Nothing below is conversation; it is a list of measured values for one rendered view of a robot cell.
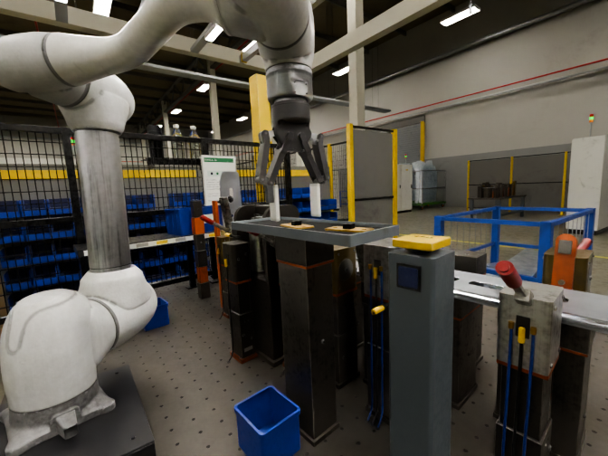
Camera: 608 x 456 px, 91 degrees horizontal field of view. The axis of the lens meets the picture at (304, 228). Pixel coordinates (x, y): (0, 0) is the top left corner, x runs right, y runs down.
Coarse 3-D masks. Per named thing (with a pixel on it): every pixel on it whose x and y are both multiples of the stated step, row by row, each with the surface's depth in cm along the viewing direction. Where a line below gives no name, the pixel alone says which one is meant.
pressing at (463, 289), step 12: (456, 276) 76; (468, 276) 75; (480, 276) 75; (456, 288) 67; (468, 288) 67; (480, 288) 67; (468, 300) 63; (480, 300) 61; (492, 300) 59; (576, 300) 58; (588, 300) 58; (600, 300) 57; (564, 312) 52; (576, 312) 53; (588, 312) 53; (600, 312) 52; (576, 324) 50; (588, 324) 49; (600, 324) 48
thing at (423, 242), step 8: (400, 240) 43; (408, 240) 42; (416, 240) 42; (424, 240) 41; (432, 240) 41; (440, 240) 41; (448, 240) 42; (408, 248) 42; (416, 248) 41; (424, 248) 40; (432, 248) 39; (440, 248) 41
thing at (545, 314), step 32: (544, 288) 49; (512, 320) 47; (544, 320) 44; (512, 352) 48; (544, 352) 44; (512, 384) 49; (544, 384) 46; (512, 416) 50; (544, 416) 48; (512, 448) 49; (544, 448) 48
